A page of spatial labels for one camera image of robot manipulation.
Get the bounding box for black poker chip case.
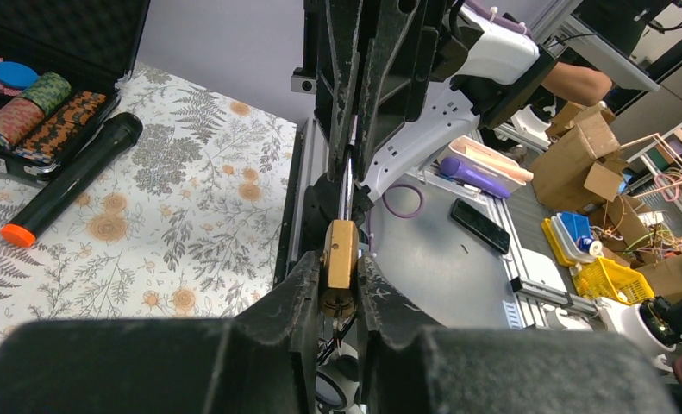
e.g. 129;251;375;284
0;1;149;184

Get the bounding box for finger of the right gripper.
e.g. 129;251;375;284
303;1;363;181
354;1;449;180

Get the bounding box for floral tablecloth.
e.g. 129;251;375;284
0;64;297;343

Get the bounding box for yellow plastic basket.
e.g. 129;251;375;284
572;257;655;305

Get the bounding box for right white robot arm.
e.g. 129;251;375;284
297;1;556;199

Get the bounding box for cardboard box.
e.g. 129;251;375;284
529;110;628;215

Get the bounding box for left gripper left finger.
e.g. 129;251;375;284
0;252;322;413

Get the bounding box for black smartphone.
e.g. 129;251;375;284
450;198;510;255

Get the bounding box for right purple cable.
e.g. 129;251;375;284
381;184;426;220

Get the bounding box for purple bottle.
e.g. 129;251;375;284
439;157;510;199

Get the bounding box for brass padlock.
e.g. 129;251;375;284
319;219;359;319

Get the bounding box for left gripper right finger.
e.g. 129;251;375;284
357;254;677;413

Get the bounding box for blue poker chip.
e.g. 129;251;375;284
0;61;39;90

